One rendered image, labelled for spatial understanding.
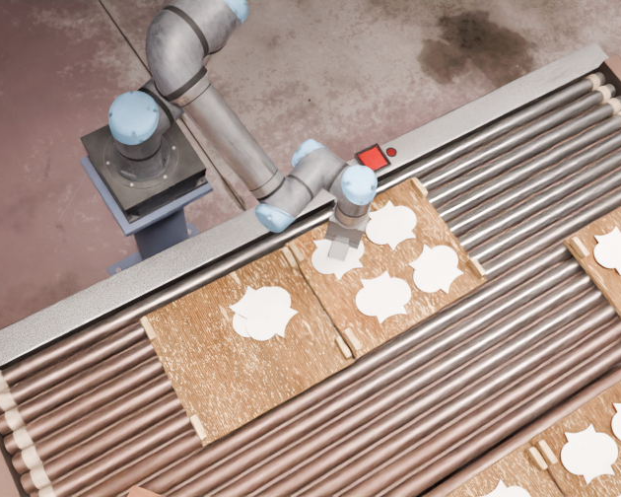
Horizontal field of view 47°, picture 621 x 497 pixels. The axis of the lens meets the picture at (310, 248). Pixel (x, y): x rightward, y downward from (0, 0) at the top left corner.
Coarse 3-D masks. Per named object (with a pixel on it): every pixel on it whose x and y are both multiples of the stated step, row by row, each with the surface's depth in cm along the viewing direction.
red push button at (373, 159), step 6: (372, 150) 200; (378, 150) 200; (360, 156) 199; (366, 156) 199; (372, 156) 199; (378, 156) 199; (366, 162) 198; (372, 162) 198; (378, 162) 199; (384, 162) 199; (372, 168) 198; (378, 168) 198
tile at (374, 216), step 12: (372, 216) 190; (384, 216) 190; (396, 216) 191; (408, 216) 191; (372, 228) 189; (384, 228) 189; (396, 228) 189; (408, 228) 190; (372, 240) 187; (384, 240) 188; (396, 240) 188
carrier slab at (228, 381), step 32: (224, 288) 179; (256, 288) 180; (288, 288) 181; (160, 320) 175; (192, 320) 175; (224, 320) 176; (320, 320) 178; (160, 352) 172; (192, 352) 172; (224, 352) 173; (256, 352) 174; (288, 352) 174; (320, 352) 175; (192, 384) 169; (224, 384) 170; (256, 384) 171; (288, 384) 171; (224, 416) 167; (256, 416) 168
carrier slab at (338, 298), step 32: (384, 192) 194; (416, 224) 191; (384, 256) 187; (416, 256) 187; (320, 288) 182; (352, 288) 182; (416, 288) 184; (448, 288) 185; (352, 320) 179; (384, 320) 180; (416, 320) 180; (352, 352) 177
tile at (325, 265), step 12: (324, 240) 186; (324, 252) 185; (348, 252) 185; (360, 252) 186; (312, 264) 183; (324, 264) 183; (336, 264) 184; (348, 264) 184; (360, 264) 184; (336, 276) 182
